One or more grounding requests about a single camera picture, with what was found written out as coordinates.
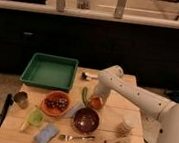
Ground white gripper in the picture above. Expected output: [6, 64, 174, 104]
[93, 83, 110, 105]

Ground red apple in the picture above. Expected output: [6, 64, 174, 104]
[89, 97, 102, 110]

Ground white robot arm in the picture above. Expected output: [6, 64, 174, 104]
[94, 65, 179, 143]

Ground purple bowl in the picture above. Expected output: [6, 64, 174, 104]
[73, 108, 100, 133]

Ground orange bowl with grapes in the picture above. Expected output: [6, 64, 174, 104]
[40, 90, 70, 118]

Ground green cucumber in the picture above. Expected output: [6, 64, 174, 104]
[81, 87, 88, 106]

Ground black and white small object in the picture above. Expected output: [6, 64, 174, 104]
[82, 72, 98, 81]

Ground stacked white cups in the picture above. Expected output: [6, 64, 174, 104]
[117, 116, 136, 137]

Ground silver fork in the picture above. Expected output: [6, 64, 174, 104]
[58, 134, 95, 142]

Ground green plastic tray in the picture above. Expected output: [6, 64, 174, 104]
[20, 53, 78, 92]

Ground blue sponge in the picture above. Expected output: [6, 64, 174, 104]
[34, 123, 59, 143]

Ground green measuring scoop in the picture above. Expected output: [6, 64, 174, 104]
[20, 109, 44, 132]

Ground small metal cup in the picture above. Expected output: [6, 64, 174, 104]
[14, 91, 29, 109]

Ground black clamp bar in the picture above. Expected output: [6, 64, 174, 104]
[0, 93, 14, 127]

